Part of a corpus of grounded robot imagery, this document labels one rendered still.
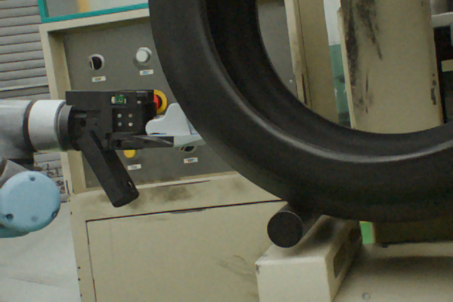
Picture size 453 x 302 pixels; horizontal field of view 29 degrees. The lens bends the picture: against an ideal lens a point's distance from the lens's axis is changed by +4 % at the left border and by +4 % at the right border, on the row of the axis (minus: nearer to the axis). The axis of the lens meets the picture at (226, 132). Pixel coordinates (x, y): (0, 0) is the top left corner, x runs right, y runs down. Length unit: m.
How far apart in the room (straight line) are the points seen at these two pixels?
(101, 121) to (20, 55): 9.21
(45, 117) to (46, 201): 0.15
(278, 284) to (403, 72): 0.46
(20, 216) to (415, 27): 0.66
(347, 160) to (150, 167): 0.90
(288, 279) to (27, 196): 0.34
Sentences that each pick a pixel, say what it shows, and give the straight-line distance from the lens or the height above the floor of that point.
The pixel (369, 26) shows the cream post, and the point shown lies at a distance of 1.39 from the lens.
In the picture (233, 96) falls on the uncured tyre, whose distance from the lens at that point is 1.03.
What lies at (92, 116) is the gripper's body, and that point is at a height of 1.07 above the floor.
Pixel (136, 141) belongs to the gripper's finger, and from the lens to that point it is 1.15.
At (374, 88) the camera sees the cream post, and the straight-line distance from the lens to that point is 1.39.
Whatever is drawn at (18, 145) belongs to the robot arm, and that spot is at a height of 1.04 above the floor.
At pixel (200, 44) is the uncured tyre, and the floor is 1.14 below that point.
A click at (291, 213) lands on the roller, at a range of 1.05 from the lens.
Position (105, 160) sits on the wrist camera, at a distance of 1.20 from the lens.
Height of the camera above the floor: 1.08
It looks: 3 degrees down
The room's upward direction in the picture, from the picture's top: 8 degrees counter-clockwise
